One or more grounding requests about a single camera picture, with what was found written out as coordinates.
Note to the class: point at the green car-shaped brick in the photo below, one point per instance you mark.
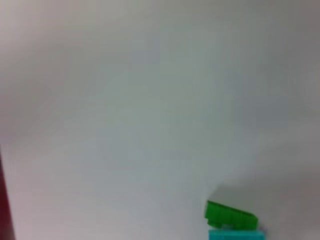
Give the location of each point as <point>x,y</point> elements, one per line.
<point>230,216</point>

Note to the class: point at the teal plate brick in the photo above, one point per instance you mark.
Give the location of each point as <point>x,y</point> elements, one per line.
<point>235,235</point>

